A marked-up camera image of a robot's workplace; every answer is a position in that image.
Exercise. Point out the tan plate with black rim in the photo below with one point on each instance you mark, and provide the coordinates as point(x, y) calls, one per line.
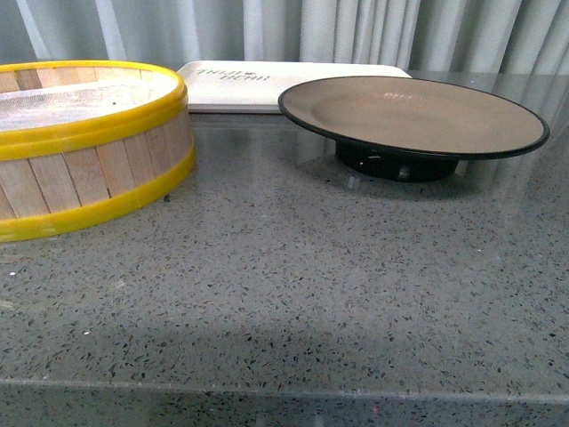
point(411, 130)

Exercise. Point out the cream rectangular serving tray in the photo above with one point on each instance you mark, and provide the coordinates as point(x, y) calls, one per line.
point(253, 87)

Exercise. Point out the grey pleated curtain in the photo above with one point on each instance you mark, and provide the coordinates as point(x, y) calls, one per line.
point(516, 37)

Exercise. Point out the yellow rimmed bamboo steamer basket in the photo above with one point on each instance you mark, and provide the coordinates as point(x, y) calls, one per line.
point(87, 141)

